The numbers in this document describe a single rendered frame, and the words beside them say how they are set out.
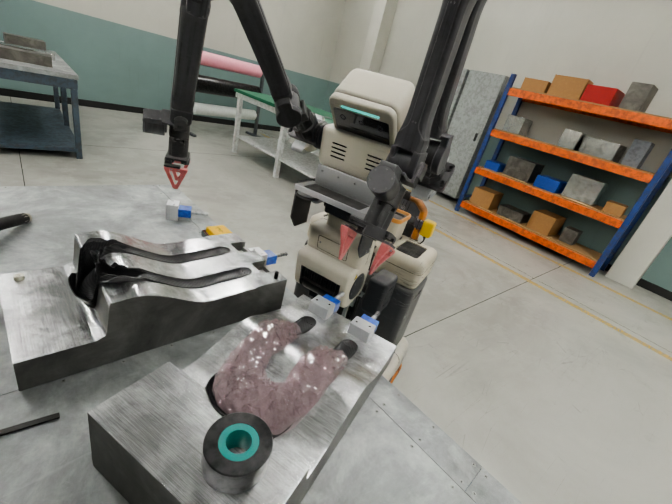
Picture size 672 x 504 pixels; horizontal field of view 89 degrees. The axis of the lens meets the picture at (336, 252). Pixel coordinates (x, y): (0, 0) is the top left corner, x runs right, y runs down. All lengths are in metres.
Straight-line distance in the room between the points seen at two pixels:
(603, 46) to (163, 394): 6.02
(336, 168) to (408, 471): 0.82
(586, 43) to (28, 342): 6.16
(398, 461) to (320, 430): 0.17
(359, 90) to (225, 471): 0.89
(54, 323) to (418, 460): 0.67
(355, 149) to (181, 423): 0.82
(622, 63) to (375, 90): 5.15
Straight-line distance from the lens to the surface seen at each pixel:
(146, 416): 0.54
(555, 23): 6.42
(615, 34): 6.13
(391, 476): 0.68
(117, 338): 0.74
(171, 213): 1.28
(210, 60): 6.43
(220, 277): 0.84
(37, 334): 0.76
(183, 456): 0.51
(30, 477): 0.66
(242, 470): 0.46
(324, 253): 1.20
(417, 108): 0.77
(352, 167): 1.09
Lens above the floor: 1.34
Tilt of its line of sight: 26 degrees down
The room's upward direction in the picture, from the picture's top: 15 degrees clockwise
